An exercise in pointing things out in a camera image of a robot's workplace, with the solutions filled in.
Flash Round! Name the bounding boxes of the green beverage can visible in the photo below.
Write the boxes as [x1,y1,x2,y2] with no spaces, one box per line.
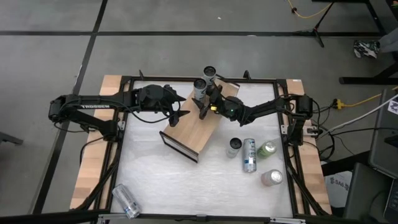
[256,140,278,160]

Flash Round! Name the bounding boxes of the white blue-banded beverage can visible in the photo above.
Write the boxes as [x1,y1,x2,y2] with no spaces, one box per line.
[242,138,257,174]

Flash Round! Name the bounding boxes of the thin yellow floor cable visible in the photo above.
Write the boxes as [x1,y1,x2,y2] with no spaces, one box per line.
[285,0,332,19]

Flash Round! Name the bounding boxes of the black table frame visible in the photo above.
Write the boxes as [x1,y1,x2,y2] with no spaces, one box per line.
[70,70,332,224]

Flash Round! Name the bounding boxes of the white cable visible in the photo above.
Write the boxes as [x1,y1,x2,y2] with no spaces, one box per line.
[323,95,398,134]

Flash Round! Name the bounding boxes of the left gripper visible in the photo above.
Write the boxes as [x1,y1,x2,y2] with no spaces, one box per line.
[138,83,191,127]

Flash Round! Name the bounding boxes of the person's shoe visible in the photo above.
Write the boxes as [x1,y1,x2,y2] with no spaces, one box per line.
[353,39,381,59]

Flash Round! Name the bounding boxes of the black tripod stand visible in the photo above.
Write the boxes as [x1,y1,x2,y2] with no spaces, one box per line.
[293,1,337,49]

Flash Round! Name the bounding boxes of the black desk frame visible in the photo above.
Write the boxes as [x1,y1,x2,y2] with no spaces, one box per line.
[312,0,398,85]

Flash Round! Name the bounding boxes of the person's leg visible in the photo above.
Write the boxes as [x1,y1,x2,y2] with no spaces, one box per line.
[377,27,398,54]

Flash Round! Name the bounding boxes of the black furniture foot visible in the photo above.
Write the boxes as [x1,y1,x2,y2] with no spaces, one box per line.
[0,132,24,146]

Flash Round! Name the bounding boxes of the dark grey bin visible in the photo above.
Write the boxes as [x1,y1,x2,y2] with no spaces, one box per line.
[343,163,398,224]

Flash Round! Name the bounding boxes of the silver beverage can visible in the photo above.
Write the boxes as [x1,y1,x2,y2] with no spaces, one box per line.
[193,78,208,102]
[111,183,142,220]
[201,65,217,86]

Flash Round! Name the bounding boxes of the Celsius Arctic Vibe can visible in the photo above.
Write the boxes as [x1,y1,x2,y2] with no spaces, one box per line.
[226,137,243,159]

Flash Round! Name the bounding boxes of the wooden shelf black metal frame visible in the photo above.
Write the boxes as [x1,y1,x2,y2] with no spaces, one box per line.
[159,77,241,164]

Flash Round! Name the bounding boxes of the yellow extension cord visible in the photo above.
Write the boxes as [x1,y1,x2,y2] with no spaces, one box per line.
[334,85,398,110]

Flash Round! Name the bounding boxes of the white printed bag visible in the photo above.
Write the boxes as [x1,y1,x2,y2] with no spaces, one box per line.
[325,170,354,208]

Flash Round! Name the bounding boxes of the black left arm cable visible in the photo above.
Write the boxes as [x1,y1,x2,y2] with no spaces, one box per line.
[123,93,183,124]

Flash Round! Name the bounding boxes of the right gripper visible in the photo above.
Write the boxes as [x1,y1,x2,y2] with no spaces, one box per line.
[192,83,233,121]

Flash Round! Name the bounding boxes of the grey equipment case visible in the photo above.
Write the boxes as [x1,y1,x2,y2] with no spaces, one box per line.
[368,88,398,178]

